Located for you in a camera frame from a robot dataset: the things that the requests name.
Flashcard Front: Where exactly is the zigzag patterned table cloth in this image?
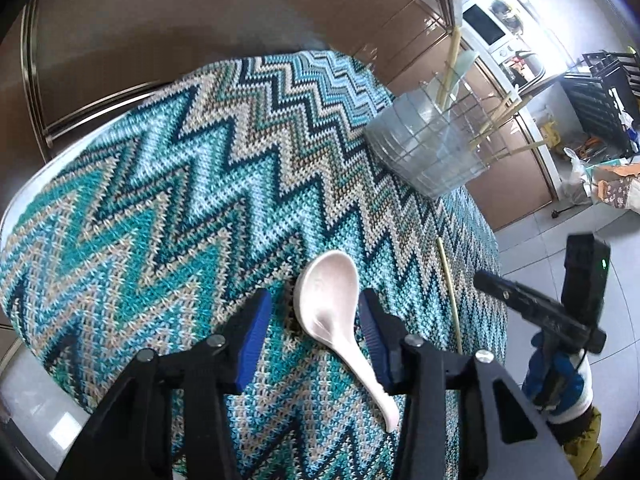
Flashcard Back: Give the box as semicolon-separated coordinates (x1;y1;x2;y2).
1;50;506;479

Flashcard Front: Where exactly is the black wall rack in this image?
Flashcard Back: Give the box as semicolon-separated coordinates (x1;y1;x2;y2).
561;50;639;157

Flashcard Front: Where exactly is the hanging patterned apron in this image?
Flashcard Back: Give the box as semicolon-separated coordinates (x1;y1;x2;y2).
592;162;640;214

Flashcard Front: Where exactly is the blue gloved hand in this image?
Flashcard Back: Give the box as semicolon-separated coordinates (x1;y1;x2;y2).
522;332;593;425

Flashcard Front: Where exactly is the wire utensil holder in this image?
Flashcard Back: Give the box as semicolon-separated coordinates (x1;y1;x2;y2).
364;74;506;200

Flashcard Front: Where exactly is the white microwave oven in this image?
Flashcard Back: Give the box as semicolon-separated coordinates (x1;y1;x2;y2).
462;0;518;64

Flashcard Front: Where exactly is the white ceramic spoon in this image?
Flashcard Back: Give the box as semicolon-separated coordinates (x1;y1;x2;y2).
444;50;478;110
294;250;400;432

